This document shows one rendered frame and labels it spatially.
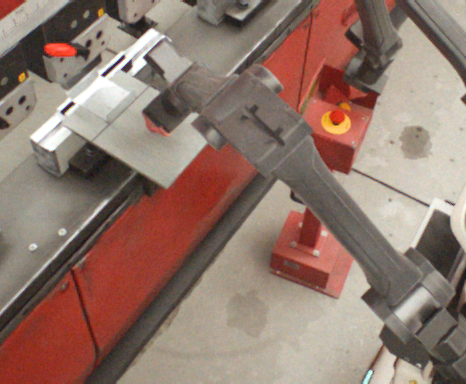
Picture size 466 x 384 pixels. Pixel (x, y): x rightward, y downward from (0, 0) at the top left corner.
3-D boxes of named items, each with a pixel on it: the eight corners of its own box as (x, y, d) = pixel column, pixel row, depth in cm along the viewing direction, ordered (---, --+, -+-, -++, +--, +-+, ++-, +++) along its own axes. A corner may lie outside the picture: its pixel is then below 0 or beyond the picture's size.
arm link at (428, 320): (436, 357, 101) (463, 329, 102) (392, 310, 98) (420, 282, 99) (408, 331, 110) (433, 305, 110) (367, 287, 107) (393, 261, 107)
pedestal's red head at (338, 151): (348, 176, 187) (360, 132, 173) (289, 154, 190) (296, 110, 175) (371, 120, 199) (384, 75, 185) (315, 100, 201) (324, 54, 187)
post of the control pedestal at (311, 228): (313, 249, 235) (338, 148, 192) (297, 243, 236) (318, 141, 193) (319, 236, 238) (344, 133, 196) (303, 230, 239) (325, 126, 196)
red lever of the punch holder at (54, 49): (57, 49, 122) (92, 49, 131) (39, 38, 123) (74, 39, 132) (53, 58, 123) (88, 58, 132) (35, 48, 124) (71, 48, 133)
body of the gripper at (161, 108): (142, 110, 137) (156, 96, 131) (176, 78, 142) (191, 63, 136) (167, 135, 138) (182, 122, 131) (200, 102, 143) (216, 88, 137)
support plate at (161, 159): (166, 190, 141) (166, 187, 140) (61, 126, 148) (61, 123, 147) (221, 129, 151) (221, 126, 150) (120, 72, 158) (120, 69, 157)
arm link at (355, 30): (374, 65, 164) (402, 39, 164) (338, 29, 165) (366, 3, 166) (372, 77, 176) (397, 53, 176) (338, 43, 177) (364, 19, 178)
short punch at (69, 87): (70, 98, 147) (62, 66, 139) (62, 94, 147) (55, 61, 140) (103, 69, 152) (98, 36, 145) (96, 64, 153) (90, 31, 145)
